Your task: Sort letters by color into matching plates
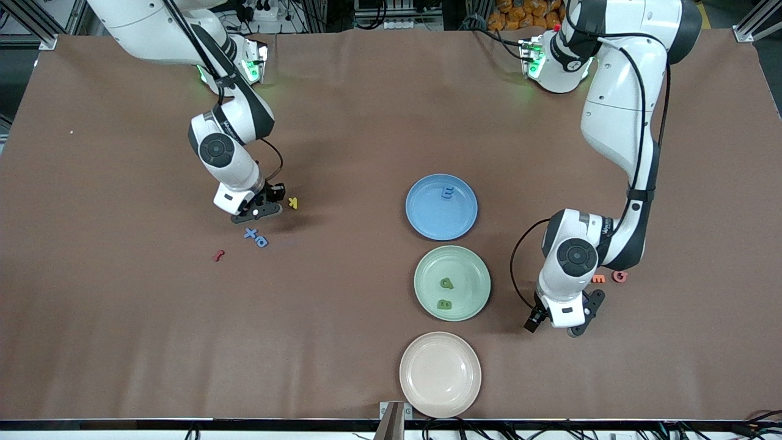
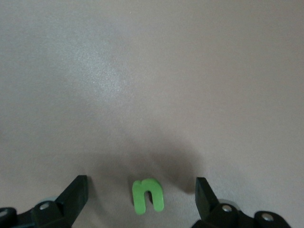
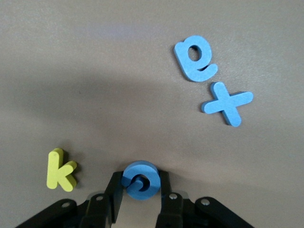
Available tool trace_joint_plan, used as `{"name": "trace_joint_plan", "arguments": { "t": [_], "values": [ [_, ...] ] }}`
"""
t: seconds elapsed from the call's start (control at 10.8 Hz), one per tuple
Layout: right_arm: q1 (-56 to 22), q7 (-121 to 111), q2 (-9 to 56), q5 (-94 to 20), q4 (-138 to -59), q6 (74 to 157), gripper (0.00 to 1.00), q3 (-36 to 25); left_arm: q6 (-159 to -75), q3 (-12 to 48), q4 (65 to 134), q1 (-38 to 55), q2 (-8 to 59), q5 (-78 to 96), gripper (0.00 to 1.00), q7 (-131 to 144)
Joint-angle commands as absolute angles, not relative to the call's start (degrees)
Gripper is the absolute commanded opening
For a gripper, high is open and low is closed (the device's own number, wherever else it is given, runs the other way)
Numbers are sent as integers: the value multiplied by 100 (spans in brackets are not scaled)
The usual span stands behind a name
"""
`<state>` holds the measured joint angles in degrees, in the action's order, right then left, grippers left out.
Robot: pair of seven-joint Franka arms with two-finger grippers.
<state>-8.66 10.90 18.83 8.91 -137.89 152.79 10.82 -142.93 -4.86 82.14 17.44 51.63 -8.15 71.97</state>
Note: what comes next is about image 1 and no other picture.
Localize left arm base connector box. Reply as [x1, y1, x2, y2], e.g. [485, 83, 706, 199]
[518, 37, 546, 78]

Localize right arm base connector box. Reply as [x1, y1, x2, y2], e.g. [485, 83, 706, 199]
[243, 38, 269, 84]

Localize light green plate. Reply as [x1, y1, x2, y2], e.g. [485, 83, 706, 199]
[414, 245, 491, 322]

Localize beige plate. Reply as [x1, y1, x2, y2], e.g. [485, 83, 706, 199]
[399, 331, 482, 419]

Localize blue plate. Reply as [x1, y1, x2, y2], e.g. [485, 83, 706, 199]
[406, 174, 478, 241]

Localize brown table cover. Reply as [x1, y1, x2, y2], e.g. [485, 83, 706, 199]
[0, 27, 782, 422]

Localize white power strip with plugs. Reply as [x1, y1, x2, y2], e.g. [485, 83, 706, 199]
[238, 0, 283, 22]

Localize pile of orange bags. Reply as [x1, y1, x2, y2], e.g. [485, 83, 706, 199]
[487, 0, 566, 31]

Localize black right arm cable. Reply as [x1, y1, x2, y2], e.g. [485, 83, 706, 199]
[261, 138, 285, 184]

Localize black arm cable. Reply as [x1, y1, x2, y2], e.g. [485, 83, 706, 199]
[261, 138, 285, 184]
[510, 219, 550, 309]

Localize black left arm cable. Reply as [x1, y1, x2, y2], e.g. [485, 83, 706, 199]
[510, 219, 550, 309]

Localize metal table edge bracket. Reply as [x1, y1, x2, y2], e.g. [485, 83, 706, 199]
[379, 401, 414, 440]

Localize metal table edge rail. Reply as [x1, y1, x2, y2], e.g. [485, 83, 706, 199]
[0, 418, 782, 432]

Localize aluminium frame profile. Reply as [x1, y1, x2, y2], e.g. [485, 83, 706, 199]
[0, 0, 60, 51]
[733, 0, 782, 43]

